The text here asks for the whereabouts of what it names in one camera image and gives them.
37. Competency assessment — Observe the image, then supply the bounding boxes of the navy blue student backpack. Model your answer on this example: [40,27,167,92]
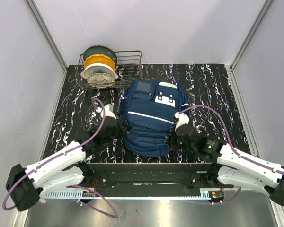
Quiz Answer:
[119,79,189,157]

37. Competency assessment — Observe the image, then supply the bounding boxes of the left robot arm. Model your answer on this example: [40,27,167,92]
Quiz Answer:
[6,116,131,211]

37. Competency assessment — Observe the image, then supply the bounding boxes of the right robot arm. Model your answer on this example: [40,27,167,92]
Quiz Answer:
[166,124,284,207]

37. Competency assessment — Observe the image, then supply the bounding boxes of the grey speckled plate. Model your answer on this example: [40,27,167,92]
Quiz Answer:
[87,73,115,89]

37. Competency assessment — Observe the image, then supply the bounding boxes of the white plate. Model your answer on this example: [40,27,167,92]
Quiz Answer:
[80,63,118,79]

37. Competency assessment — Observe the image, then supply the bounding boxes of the yellow plate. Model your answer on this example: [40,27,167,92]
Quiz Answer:
[84,54,116,71]

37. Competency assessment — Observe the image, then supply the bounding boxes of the dark green plate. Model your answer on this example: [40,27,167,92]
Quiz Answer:
[83,45,117,64]

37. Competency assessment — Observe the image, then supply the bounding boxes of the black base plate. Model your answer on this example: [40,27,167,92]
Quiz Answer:
[81,163,222,199]

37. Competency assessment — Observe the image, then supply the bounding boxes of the wire dish rack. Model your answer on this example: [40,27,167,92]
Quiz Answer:
[75,50,142,90]

